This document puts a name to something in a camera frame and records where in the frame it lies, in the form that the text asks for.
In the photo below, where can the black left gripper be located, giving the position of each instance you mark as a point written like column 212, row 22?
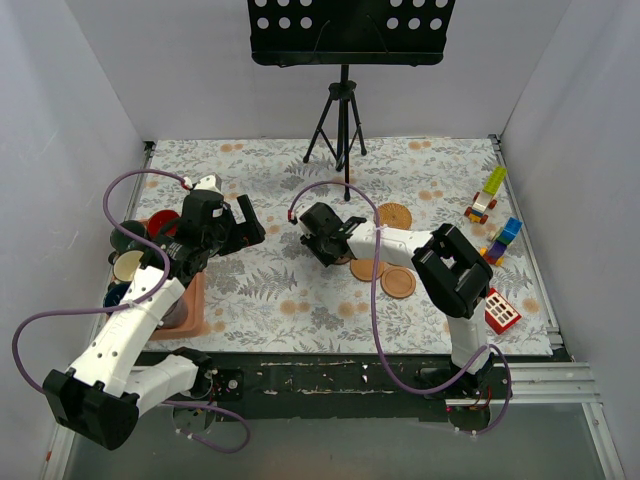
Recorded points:
column 239, row 226

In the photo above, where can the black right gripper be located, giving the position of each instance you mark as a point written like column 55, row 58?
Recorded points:
column 326, row 248

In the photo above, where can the light wooden coaster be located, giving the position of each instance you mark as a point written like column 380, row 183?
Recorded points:
column 398, row 282
column 363, row 269

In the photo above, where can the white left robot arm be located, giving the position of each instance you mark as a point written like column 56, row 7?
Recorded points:
column 98, row 396

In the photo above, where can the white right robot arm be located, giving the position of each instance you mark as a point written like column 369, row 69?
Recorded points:
column 454, row 275

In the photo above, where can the far woven rattan coaster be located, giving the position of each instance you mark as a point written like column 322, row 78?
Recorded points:
column 395, row 215

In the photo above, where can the red cup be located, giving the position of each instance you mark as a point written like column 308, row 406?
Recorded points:
column 163, row 222

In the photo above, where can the lilac purple cup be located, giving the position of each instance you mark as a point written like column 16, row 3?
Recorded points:
column 176, row 315

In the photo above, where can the cream white cup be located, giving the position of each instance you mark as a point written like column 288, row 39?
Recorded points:
column 125, row 265

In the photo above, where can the dark green cup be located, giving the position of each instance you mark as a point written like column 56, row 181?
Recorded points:
column 125, row 238

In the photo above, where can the dark blue cup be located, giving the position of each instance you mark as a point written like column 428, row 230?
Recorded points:
column 115, row 294

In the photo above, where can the floral patterned table mat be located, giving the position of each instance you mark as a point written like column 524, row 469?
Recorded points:
column 276, row 296

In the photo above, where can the pink plastic tray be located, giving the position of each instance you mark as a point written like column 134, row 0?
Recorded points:
column 195, row 323

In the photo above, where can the toy car with yellow block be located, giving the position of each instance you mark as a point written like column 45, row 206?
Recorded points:
column 485, row 200

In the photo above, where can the blue green purple block toy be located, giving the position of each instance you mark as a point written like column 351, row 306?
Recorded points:
column 500, row 241

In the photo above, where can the red toy window block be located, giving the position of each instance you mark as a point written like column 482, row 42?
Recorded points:
column 500, row 315

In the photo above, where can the black music stand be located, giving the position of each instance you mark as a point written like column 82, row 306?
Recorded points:
column 347, row 33

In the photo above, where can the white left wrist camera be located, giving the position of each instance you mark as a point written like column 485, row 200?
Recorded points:
column 210, row 182

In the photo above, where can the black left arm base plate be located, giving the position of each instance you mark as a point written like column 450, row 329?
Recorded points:
column 223, row 385

